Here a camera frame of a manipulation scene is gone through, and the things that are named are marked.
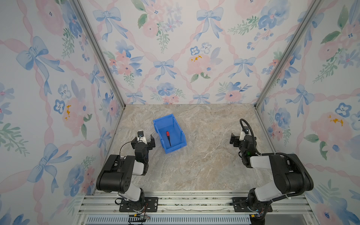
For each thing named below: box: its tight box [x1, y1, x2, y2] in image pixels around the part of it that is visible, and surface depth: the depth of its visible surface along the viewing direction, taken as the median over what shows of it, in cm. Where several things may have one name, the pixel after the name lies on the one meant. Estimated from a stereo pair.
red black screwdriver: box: [165, 130, 172, 147], surface depth 103 cm
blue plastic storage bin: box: [152, 113, 188, 155], surface depth 101 cm
